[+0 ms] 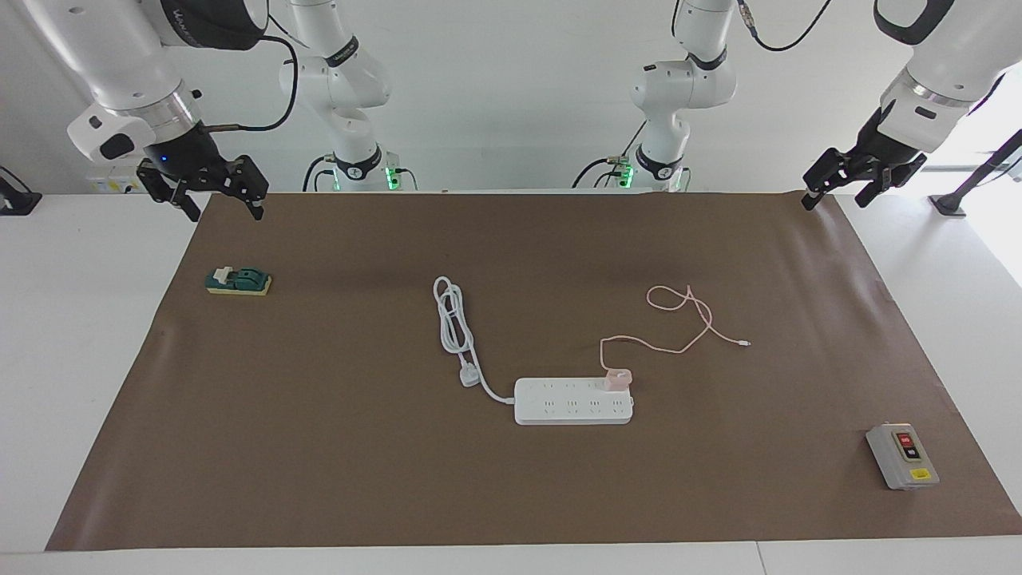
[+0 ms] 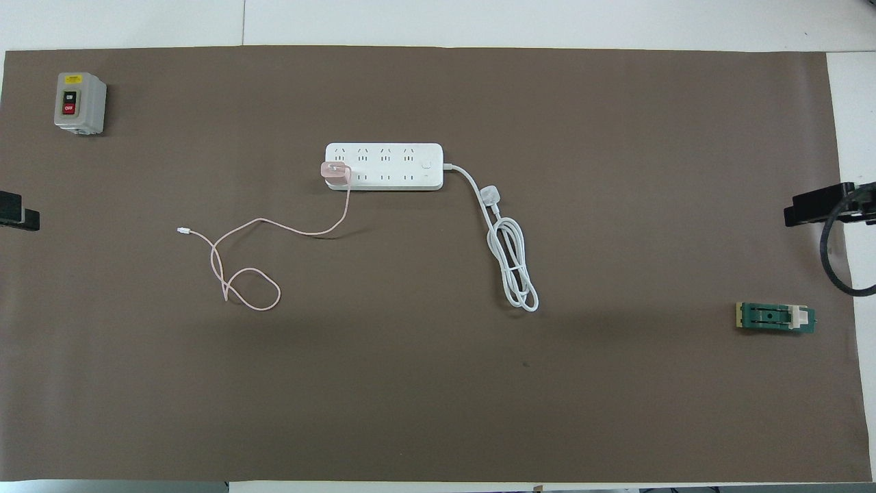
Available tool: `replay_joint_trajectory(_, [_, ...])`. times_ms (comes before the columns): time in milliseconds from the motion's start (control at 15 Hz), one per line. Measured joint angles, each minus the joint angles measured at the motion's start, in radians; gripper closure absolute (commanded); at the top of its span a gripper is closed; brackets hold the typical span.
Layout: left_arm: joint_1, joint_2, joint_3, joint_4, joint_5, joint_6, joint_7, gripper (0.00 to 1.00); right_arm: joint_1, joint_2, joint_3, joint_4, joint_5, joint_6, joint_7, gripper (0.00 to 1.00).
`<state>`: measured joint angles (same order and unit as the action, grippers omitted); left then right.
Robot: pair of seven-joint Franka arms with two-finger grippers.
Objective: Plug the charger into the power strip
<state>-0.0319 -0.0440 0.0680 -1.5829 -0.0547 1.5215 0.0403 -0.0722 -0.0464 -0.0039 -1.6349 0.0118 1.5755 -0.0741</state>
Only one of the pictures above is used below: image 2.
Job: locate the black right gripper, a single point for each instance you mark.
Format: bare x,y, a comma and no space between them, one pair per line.
866,193

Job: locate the pink charger plug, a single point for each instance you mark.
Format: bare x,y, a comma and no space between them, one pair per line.
336,174

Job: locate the white power strip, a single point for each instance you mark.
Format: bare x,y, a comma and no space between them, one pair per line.
393,166

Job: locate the brown table mat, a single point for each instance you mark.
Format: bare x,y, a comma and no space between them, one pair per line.
410,397

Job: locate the grey on-off switch box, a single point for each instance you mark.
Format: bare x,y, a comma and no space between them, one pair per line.
79,103

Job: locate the green knife switch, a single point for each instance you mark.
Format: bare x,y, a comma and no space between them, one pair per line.
773,318

